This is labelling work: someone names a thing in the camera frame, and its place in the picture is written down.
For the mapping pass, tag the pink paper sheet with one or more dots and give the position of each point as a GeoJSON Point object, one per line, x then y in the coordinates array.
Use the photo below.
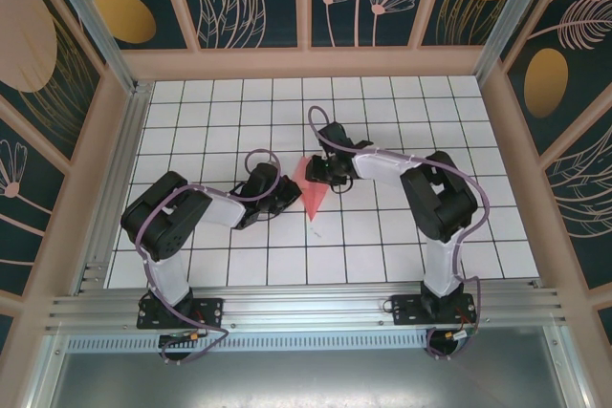
{"type": "Point", "coordinates": [315, 200]}

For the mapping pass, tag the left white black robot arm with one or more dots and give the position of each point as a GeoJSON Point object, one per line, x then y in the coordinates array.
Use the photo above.
{"type": "Point", "coordinates": [222, 212]}

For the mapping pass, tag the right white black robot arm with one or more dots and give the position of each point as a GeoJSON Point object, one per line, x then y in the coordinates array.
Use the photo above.
{"type": "Point", "coordinates": [382, 166]}

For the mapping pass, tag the grey sheet metal panel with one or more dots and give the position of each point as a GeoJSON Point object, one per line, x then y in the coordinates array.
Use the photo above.
{"type": "Point", "coordinates": [306, 379]}

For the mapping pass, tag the long aluminium frame rail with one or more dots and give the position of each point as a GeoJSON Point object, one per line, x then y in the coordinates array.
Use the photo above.
{"type": "Point", "coordinates": [306, 307]}

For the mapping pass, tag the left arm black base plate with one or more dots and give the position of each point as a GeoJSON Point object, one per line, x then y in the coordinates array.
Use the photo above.
{"type": "Point", "coordinates": [210, 312]}

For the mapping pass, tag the aluminium side rail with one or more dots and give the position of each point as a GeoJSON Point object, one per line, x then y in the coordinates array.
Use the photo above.
{"type": "Point", "coordinates": [123, 164]}

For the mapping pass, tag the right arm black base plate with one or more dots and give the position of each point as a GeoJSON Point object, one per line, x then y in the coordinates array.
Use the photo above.
{"type": "Point", "coordinates": [406, 310]}

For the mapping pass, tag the aluminium corner post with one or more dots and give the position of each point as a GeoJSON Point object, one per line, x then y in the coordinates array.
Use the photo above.
{"type": "Point", "coordinates": [91, 21]}
{"type": "Point", "coordinates": [511, 16]}

